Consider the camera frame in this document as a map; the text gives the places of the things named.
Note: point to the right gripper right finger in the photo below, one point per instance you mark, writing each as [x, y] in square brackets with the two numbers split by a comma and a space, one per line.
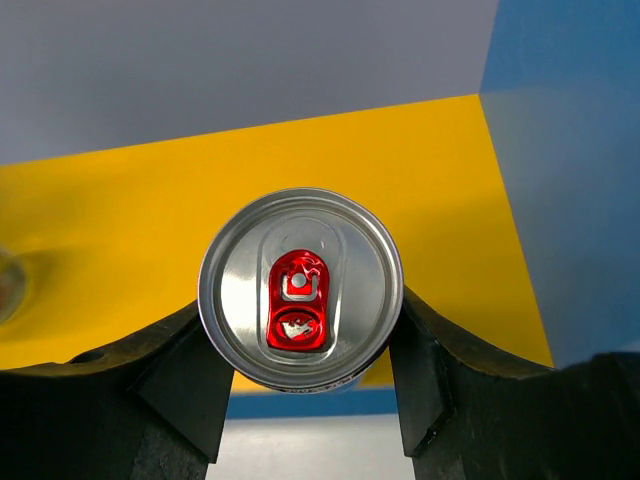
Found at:
[470, 410]

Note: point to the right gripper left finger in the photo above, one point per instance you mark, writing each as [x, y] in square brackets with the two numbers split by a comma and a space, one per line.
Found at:
[151, 405]

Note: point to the Red Bull can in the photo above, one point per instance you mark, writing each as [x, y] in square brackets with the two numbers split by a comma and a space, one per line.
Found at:
[300, 290]

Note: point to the clear water bottle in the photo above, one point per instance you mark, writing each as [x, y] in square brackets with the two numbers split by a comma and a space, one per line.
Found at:
[13, 285]

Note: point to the blue and yellow shelf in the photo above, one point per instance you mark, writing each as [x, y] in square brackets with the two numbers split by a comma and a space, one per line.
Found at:
[497, 140]

